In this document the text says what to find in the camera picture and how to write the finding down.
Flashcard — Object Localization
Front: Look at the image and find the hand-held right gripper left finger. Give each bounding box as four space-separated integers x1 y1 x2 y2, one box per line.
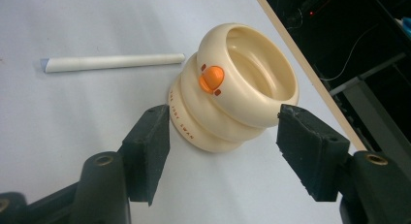
121 104 172 208

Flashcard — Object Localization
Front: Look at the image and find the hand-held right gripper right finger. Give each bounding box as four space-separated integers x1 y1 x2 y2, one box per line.
275 103 352 203

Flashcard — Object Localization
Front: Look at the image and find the cream ringed pen holder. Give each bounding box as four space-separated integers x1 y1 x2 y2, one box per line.
168 22 300 154

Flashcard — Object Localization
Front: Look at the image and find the white pen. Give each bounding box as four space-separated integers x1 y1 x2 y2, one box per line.
40 52 186 74

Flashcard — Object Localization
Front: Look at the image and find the white-legged desk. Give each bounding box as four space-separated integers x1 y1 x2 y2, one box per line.
329 50 411 179

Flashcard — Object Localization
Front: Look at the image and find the wooden table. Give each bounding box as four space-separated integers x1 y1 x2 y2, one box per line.
251 0 368 152

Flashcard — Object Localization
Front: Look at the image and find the white table sheet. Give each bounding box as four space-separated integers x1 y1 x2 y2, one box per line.
0 0 361 224

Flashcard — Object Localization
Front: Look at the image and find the black computer case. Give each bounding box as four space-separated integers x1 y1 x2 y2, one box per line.
284 0 344 28

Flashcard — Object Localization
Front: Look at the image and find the blue thing on desk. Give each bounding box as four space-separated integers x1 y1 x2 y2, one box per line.
395 16 411 40

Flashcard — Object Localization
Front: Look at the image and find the white floor cable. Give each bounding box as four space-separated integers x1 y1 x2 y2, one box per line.
319 23 380 82

